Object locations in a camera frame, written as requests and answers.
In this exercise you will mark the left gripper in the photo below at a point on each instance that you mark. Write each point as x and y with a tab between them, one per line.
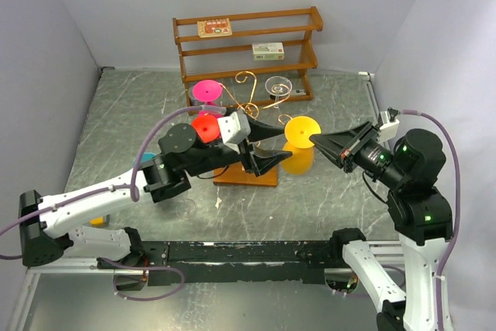
259	160

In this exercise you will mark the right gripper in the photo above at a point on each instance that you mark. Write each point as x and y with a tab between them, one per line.
349	139

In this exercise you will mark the yellow wine glass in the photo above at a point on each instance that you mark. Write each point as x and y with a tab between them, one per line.
297	132

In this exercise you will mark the red wine glass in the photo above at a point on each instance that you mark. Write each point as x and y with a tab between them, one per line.
207	128

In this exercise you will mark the frosted clear tall glass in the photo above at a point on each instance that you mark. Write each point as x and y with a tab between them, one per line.
279	88

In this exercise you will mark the pink wine glass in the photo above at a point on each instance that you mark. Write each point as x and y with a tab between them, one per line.
207	92

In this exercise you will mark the clear wine glass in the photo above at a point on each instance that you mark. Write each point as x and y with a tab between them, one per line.
186	209

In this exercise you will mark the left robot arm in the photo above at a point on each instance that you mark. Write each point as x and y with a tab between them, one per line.
56	226

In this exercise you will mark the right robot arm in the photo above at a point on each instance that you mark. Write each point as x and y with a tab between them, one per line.
422	217

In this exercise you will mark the gold wine glass rack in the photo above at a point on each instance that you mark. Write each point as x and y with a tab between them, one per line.
235	174

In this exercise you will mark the wooden shelf rack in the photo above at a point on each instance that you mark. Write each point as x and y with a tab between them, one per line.
224	56

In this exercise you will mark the blue wine glass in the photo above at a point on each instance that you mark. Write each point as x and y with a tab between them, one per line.
145	157

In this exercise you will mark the green white small box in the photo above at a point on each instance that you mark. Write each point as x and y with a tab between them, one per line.
268	51

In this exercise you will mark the yellow grey sponge block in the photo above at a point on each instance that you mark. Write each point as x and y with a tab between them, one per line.
101	221

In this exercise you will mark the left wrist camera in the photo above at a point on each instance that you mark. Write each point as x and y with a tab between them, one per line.
234	129

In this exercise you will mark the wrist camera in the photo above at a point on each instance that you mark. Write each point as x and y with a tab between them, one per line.
388	124
234	129

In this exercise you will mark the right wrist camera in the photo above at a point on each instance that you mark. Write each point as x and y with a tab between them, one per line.
388	124

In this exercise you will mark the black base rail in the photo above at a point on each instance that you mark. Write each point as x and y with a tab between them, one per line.
305	261

